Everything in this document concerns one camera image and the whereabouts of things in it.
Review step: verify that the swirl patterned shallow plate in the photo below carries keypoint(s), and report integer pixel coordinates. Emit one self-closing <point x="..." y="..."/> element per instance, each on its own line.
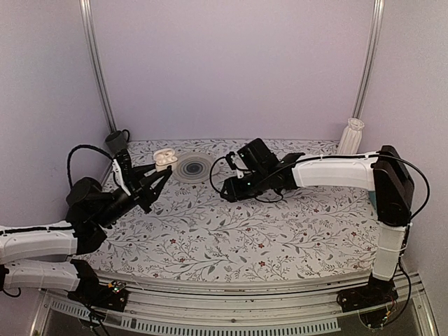
<point x="195" y="168"/>

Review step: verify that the left aluminium frame post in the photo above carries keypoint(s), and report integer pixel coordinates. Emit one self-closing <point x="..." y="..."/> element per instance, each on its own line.
<point x="92" y="47"/>

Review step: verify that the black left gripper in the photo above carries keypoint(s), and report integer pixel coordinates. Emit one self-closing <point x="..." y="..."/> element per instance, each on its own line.
<point x="137" y="171"/>

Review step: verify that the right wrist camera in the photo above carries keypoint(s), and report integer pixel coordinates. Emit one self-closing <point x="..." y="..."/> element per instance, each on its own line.
<point x="236" y="164"/>

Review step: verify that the aluminium frame post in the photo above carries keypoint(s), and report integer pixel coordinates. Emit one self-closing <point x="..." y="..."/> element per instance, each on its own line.
<point x="372" y="43"/>
<point x="92" y="47"/>

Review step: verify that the white ribbed vase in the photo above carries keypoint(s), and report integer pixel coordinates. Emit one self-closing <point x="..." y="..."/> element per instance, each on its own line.
<point x="351" y="137"/>

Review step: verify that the floral patterned table mat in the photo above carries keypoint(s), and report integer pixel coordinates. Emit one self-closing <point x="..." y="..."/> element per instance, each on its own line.
<point x="192" y="234"/>

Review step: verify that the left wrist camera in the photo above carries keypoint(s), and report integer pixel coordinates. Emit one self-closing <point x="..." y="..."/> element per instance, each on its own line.
<point x="121" y="169"/>

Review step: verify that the white earbuds charging case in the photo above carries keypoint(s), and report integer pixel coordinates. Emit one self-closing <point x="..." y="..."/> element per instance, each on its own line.
<point x="165" y="158"/>

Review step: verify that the teal cylinder roll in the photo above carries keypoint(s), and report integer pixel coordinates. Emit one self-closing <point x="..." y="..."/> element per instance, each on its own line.
<point x="373" y="199"/>

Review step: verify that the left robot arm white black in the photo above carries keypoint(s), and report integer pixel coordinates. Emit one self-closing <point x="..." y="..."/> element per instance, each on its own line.
<point x="47" y="256"/>

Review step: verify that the grey mug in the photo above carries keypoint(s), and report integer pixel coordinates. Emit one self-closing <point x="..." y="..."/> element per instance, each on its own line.
<point x="117" y="141"/>

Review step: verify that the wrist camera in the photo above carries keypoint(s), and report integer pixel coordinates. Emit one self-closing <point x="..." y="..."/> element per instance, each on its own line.
<point x="121" y="169"/>
<point x="236" y="164"/>

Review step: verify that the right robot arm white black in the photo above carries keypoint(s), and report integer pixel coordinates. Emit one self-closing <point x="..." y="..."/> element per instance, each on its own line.
<point x="382" y="173"/>

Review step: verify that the aluminium front rail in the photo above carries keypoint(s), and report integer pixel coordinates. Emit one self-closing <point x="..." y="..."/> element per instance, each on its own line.
<point x="291" y="307"/>

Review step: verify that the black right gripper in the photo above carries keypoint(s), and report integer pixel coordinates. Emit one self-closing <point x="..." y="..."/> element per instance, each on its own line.
<point x="234" y="192"/>

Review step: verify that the right aluminium frame post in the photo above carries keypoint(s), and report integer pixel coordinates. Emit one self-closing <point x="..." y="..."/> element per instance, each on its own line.
<point x="372" y="43"/>

